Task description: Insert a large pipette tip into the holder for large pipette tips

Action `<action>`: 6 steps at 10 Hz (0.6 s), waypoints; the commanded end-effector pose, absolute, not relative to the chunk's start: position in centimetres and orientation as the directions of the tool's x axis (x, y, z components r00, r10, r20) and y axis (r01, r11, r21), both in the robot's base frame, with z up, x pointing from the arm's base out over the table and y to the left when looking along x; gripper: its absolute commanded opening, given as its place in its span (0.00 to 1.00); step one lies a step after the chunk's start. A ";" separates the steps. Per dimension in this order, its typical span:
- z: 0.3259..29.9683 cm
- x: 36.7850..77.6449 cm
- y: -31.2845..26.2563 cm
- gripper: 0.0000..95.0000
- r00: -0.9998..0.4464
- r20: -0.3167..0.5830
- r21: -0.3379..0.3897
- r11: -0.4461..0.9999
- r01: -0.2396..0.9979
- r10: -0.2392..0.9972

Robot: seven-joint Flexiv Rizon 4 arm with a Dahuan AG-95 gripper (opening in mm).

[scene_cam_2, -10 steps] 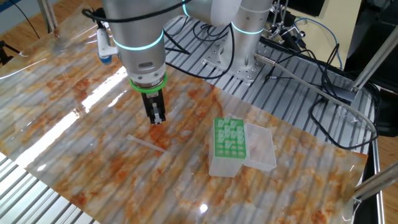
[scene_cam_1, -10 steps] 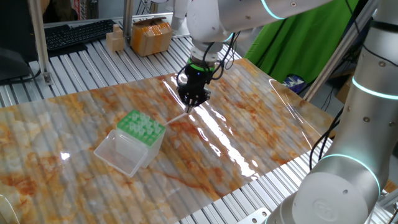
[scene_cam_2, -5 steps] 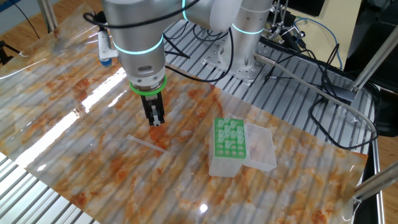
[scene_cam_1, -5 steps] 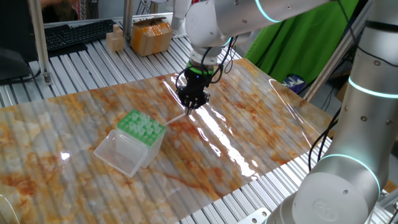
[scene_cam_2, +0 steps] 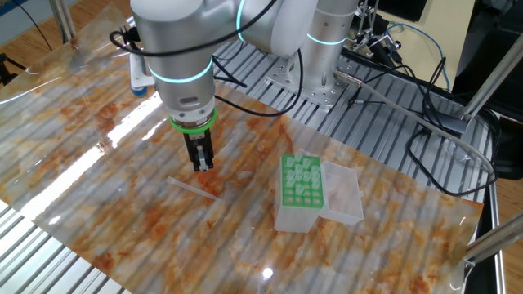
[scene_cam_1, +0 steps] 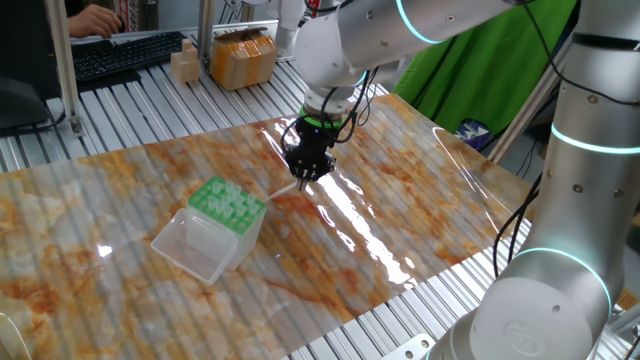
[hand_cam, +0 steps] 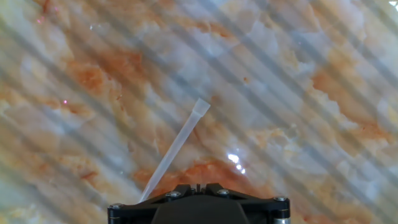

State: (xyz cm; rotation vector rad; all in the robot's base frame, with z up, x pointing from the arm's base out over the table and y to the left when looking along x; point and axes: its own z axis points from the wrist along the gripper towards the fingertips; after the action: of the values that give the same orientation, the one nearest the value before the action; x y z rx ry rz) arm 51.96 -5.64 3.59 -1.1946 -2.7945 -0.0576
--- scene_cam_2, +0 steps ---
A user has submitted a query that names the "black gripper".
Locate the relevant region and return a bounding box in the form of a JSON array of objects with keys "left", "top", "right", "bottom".
[{"left": 181, "top": 127, "right": 216, "bottom": 173}]

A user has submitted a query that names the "clear plastic pipette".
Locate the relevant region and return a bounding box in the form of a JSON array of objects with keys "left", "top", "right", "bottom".
[{"left": 165, "top": 176, "right": 226, "bottom": 203}]

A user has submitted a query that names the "translucent pipette tip box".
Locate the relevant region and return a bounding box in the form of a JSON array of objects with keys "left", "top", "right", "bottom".
[{"left": 273, "top": 154, "right": 365, "bottom": 234}]

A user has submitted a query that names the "green pipette tip rack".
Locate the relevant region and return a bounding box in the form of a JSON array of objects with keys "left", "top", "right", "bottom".
[{"left": 279, "top": 153, "right": 326, "bottom": 210}]

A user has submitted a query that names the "orange marble pattern mat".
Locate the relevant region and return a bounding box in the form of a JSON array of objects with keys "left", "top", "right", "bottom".
[{"left": 0, "top": 3, "right": 485, "bottom": 294}]

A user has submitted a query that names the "metal clamp stand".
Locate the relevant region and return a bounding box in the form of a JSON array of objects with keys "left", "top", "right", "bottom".
[{"left": 350, "top": 0, "right": 404, "bottom": 60}]

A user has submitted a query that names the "black tripod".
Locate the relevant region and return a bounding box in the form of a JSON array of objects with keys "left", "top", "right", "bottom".
[{"left": 0, "top": 52, "right": 28, "bottom": 87}]

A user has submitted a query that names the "black device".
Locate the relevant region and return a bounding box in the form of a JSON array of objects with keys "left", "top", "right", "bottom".
[{"left": 378, "top": 0, "right": 428, "bottom": 22}]

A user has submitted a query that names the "beige board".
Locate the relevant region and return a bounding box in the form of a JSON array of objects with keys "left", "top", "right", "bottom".
[{"left": 383, "top": 0, "right": 477, "bottom": 91}]

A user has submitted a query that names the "black computer monitor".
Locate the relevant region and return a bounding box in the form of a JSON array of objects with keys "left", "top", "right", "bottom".
[{"left": 451, "top": 0, "right": 523, "bottom": 180}]

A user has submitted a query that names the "green wrist adapter ring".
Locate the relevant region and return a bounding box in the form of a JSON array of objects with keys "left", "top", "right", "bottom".
[{"left": 168, "top": 108, "right": 219, "bottom": 136}]

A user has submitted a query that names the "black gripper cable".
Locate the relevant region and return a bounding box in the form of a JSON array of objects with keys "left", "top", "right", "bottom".
[{"left": 212, "top": 48, "right": 306, "bottom": 118}]

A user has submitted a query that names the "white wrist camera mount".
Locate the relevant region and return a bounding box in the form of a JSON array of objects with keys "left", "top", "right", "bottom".
[{"left": 128, "top": 51, "right": 157, "bottom": 99}]

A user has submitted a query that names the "black camera cable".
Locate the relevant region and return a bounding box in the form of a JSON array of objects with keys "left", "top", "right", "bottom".
[{"left": 109, "top": 0, "right": 283, "bottom": 58}]

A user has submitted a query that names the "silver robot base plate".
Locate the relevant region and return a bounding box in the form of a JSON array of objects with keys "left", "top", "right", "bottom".
[{"left": 266, "top": 55, "right": 357, "bottom": 110}]

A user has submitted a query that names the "aluminium frame post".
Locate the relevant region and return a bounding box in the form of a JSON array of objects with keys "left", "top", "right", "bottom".
[
  {"left": 463, "top": 212, "right": 523, "bottom": 267},
  {"left": 48, "top": 0, "right": 77, "bottom": 44},
  {"left": 460, "top": 32, "right": 523, "bottom": 124}
]

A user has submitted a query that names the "black looped cable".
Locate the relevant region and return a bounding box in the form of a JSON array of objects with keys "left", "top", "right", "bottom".
[{"left": 406, "top": 127, "right": 498, "bottom": 198}]

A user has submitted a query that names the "grey hose cable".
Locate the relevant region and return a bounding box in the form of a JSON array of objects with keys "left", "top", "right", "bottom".
[{"left": 333, "top": 69, "right": 498, "bottom": 179}]

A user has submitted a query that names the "blue cable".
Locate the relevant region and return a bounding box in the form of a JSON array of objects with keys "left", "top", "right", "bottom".
[{"left": 386, "top": 22, "right": 451, "bottom": 91}]

